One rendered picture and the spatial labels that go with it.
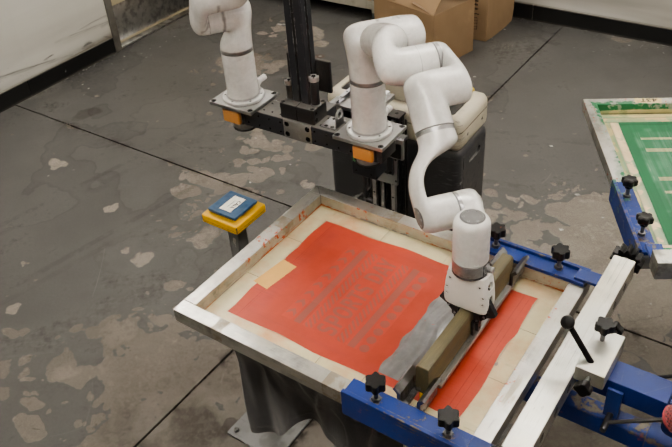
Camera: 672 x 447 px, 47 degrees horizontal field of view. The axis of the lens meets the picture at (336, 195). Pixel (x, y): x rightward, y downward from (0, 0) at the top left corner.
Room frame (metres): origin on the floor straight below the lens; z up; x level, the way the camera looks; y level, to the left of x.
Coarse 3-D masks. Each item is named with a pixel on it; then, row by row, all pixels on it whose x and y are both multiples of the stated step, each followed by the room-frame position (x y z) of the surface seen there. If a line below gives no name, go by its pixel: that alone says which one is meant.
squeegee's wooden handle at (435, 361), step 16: (512, 256) 1.36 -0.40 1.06; (496, 272) 1.31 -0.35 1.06; (496, 288) 1.29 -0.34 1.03; (464, 320) 1.17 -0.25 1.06; (448, 336) 1.13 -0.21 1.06; (464, 336) 1.17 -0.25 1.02; (432, 352) 1.09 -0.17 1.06; (448, 352) 1.11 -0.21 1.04; (416, 368) 1.06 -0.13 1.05; (432, 368) 1.05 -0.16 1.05; (416, 384) 1.06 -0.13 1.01
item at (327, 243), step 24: (312, 240) 1.61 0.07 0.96; (336, 240) 1.60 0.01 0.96; (360, 240) 1.59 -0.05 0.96; (312, 264) 1.51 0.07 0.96; (408, 264) 1.48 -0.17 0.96; (432, 264) 1.48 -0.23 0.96; (432, 288) 1.39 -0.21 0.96; (408, 312) 1.31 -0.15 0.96; (504, 312) 1.29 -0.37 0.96; (528, 312) 1.28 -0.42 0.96; (480, 336) 1.22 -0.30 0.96; (504, 336) 1.22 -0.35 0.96
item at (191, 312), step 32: (320, 192) 1.78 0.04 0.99; (288, 224) 1.65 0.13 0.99; (384, 224) 1.64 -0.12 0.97; (416, 224) 1.60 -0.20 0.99; (256, 256) 1.54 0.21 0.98; (224, 288) 1.43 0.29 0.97; (576, 288) 1.31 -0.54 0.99; (192, 320) 1.31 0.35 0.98; (224, 320) 1.30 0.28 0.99; (256, 352) 1.20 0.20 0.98; (288, 352) 1.18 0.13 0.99; (544, 352) 1.13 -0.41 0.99; (320, 384) 1.09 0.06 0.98; (512, 384) 1.05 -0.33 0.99; (512, 416) 1.00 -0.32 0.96
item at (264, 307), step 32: (256, 288) 1.44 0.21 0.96; (288, 288) 1.43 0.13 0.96; (256, 320) 1.33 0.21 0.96; (288, 320) 1.32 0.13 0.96; (416, 320) 1.29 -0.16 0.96; (320, 352) 1.21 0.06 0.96; (352, 352) 1.20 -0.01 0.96; (384, 352) 1.20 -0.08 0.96; (480, 352) 1.17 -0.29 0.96; (448, 384) 1.09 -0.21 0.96; (480, 384) 1.09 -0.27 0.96
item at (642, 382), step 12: (612, 372) 1.02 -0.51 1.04; (624, 372) 1.02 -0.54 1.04; (636, 372) 1.01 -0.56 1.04; (648, 372) 1.01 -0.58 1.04; (612, 384) 1.00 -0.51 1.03; (624, 384) 0.99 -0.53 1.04; (636, 384) 0.98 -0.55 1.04; (648, 384) 0.98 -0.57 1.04; (660, 384) 0.98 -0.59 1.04; (624, 396) 0.98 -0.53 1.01; (636, 396) 0.97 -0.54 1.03; (648, 396) 0.96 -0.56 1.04; (660, 396) 0.95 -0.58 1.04; (636, 408) 0.96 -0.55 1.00; (648, 408) 0.95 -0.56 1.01; (660, 408) 0.94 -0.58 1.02
